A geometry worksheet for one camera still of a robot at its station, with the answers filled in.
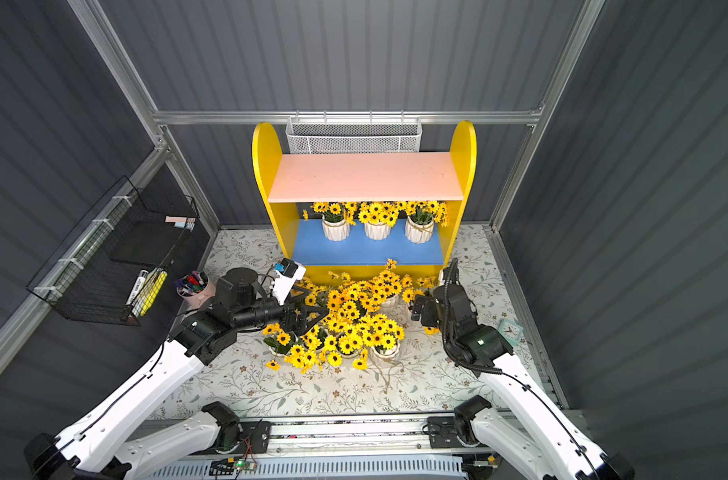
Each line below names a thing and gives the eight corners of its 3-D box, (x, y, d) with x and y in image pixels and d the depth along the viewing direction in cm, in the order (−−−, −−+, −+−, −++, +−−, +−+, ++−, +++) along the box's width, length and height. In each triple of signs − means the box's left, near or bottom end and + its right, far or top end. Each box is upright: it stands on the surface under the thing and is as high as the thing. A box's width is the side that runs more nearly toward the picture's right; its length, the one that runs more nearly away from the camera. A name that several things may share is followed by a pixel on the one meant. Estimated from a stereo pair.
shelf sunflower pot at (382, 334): (361, 359, 88) (359, 336, 75) (371, 335, 92) (371, 310, 80) (392, 372, 85) (395, 351, 73) (401, 347, 90) (406, 323, 77)
